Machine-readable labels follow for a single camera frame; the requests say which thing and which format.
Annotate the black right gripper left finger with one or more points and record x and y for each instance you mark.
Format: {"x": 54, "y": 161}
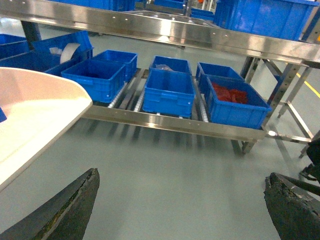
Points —
{"x": 63, "y": 217}

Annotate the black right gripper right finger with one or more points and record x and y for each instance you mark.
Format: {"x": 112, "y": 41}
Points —
{"x": 294, "y": 212}

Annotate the beige plastic scoop tray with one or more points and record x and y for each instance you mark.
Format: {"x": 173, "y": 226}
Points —
{"x": 39, "y": 108}

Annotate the blue 3D printed part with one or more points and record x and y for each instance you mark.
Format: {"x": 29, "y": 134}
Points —
{"x": 3, "y": 117}

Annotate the large blue bin upper shelf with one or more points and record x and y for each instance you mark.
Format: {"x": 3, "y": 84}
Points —
{"x": 282, "y": 19}

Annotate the blue bin with red parts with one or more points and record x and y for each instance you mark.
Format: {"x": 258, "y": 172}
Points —
{"x": 250, "y": 115}

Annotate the red parts in bin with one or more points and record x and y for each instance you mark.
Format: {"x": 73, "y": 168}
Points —
{"x": 230, "y": 95}

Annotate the blue bin front left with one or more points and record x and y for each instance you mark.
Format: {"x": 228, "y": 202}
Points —
{"x": 102, "y": 80}

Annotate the blue bin front middle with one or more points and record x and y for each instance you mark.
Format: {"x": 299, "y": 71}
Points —
{"x": 169, "y": 92}

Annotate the tilted blue bin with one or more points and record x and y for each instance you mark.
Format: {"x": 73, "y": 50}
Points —
{"x": 46, "y": 56}

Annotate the blue bin rear left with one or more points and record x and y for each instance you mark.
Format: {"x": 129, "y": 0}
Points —
{"x": 129, "y": 59}

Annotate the blue bin rear right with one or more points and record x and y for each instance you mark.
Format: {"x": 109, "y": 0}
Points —
{"x": 205, "y": 70}

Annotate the blue bin rear middle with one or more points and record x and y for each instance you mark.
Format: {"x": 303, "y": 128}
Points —
{"x": 169, "y": 63}

